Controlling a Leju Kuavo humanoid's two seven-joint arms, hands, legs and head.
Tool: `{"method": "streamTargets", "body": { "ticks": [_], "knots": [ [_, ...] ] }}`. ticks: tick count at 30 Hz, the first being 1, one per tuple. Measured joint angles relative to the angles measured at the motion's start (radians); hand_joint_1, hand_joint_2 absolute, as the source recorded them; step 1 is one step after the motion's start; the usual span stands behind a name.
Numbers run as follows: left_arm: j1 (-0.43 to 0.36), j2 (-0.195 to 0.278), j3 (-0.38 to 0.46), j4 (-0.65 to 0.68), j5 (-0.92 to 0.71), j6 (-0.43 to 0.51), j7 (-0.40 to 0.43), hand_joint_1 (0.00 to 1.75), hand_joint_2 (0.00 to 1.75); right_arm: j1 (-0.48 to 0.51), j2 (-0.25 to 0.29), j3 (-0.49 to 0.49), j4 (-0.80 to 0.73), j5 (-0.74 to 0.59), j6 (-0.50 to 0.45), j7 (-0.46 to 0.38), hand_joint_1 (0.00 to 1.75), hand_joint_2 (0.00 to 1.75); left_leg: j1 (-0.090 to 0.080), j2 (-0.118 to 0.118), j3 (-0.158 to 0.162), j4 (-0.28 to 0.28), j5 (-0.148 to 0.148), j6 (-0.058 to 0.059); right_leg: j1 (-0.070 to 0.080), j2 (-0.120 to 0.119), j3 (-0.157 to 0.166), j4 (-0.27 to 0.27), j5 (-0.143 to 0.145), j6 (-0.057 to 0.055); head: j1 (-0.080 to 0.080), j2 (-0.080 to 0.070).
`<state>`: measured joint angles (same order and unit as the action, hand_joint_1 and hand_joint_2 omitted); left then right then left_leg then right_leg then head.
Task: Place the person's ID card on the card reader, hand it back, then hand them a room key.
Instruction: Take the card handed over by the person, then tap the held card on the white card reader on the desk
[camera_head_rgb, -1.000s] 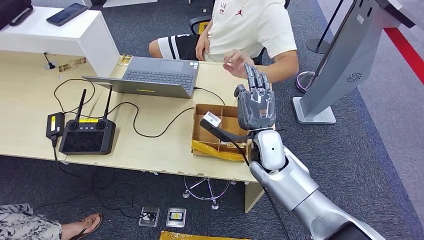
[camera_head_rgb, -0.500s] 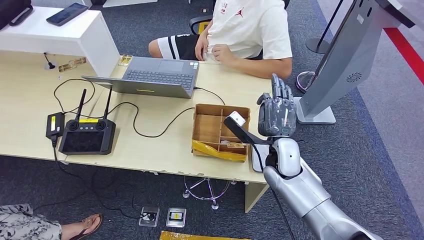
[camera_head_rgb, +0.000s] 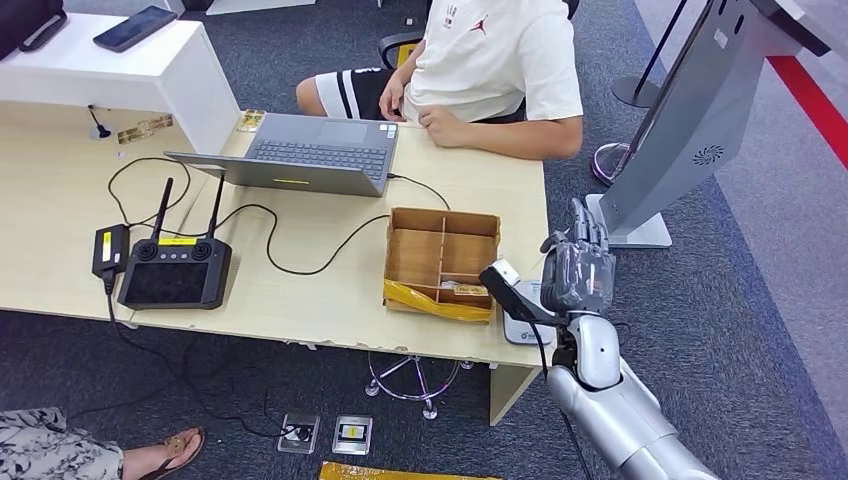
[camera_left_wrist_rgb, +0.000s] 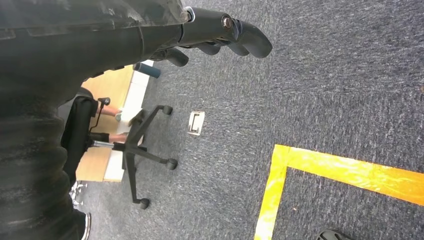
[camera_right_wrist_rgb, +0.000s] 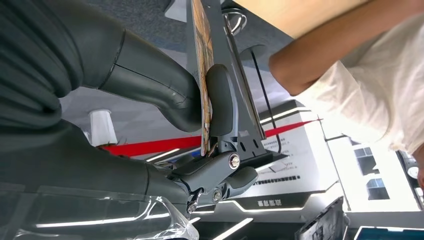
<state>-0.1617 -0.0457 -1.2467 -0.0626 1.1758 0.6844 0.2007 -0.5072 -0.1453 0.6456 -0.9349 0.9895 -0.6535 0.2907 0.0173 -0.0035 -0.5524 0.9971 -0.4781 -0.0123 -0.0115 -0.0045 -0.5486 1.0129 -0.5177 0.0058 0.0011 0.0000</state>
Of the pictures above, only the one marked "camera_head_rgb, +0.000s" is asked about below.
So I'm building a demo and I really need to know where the white counter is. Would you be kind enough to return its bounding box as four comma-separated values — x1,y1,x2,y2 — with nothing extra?
0,11,241,157

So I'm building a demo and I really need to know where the person's right hand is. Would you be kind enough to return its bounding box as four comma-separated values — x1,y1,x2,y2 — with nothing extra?
377,71,409,124

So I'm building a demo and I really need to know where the grey laptop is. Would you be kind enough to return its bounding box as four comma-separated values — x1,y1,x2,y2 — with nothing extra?
163,112,401,199

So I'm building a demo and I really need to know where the black desk cable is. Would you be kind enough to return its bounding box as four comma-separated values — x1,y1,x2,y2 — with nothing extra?
107,156,392,277

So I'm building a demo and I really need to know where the cardboard box with yellow tape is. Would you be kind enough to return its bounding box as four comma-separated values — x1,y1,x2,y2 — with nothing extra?
319,461,505,480

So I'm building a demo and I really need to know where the silver floor socket with plug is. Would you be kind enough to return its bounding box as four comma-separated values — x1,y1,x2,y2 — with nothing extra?
276,411,321,456

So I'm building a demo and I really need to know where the black adapter with yellow label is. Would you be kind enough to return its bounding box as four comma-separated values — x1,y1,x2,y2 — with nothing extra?
91,223,132,280

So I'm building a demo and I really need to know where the black floor cable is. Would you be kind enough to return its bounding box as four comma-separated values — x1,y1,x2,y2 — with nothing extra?
66,271,313,442

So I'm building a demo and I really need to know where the black bag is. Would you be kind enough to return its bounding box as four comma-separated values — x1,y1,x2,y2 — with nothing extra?
0,0,69,62

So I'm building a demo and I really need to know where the brown sandal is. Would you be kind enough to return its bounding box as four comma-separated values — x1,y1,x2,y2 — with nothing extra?
139,427,208,480

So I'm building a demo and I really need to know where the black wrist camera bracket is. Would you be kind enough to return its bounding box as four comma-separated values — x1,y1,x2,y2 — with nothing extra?
478,264,571,329

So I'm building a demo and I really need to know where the wooden divider box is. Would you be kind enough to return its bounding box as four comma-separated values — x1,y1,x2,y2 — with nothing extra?
382,206,503,325

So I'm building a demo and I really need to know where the chrome stool base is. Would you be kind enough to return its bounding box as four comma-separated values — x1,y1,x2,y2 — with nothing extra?
364,352,475,422

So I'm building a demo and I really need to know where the silver kiosk stand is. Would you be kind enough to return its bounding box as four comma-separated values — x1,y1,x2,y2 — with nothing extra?
584,0,833,250

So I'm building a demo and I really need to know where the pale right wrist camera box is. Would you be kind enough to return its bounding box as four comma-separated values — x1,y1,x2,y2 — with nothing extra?
490,259,523,286

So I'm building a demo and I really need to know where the black laptop cable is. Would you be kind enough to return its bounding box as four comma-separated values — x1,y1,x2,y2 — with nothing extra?
386,172,453,212

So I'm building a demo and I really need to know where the chrome stanchion base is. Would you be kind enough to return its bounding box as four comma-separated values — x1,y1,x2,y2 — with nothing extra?
591,141,634,188

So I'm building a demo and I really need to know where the person's left hand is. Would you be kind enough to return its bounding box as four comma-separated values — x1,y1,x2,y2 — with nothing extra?
418,105,473,150

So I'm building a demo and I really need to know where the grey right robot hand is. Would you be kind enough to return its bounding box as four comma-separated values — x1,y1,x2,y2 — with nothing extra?
539,197,617,316

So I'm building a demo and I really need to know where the black remote controller with antennas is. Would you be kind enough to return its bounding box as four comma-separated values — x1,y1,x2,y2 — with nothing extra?
117,173,233,311

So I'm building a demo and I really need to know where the black stanchion pole with base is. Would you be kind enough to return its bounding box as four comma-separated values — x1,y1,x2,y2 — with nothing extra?
610,0,692,109

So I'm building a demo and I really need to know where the gold key card stack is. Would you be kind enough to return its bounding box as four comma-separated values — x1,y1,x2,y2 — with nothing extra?
440,281,490,298

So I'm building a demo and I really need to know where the person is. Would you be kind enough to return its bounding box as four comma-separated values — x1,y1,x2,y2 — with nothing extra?
0,406,208,480
296,0,586,162

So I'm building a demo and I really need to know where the black smartphone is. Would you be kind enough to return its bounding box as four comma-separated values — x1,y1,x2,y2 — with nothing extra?
92,5,179,54

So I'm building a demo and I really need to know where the white furniture panel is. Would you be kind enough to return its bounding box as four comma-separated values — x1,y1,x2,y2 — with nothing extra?
206,0,318,16

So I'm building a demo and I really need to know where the white card reader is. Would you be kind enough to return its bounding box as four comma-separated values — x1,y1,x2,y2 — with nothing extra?
502,278,558,347

